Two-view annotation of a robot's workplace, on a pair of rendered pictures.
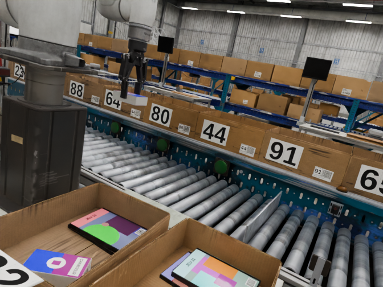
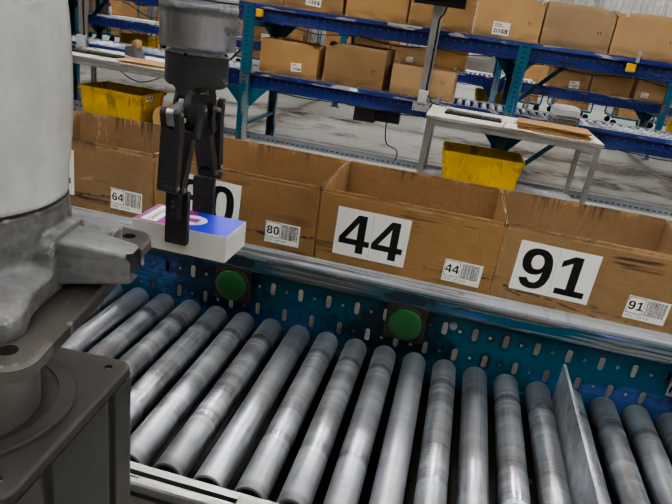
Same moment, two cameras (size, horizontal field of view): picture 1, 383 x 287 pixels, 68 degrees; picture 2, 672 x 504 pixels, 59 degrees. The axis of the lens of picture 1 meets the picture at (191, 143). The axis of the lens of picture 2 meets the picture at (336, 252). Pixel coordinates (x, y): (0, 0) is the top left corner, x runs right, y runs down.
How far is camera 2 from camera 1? 0.56 m
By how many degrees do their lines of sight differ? 20
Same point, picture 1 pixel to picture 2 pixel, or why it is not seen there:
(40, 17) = not seen: outside the picture
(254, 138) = (478, 244)
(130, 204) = not seen: outside the picture
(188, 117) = (293, 203)
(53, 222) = not seen: outside the picture
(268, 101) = (347, 62)
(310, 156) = (619, 274)
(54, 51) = (13, 249)
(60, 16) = (14, 99)
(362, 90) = (531, 22)
